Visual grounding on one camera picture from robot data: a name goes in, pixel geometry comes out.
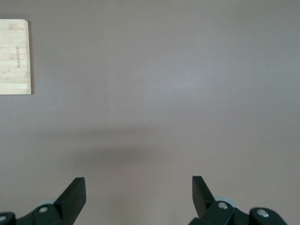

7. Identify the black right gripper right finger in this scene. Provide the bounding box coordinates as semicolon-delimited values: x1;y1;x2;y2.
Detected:
188;175;288;225

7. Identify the bamboo cutting board metal handle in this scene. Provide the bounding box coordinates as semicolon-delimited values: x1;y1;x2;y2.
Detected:
0;19;32;96

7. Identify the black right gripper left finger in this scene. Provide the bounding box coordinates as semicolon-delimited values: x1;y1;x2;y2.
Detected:
0;177;86;225

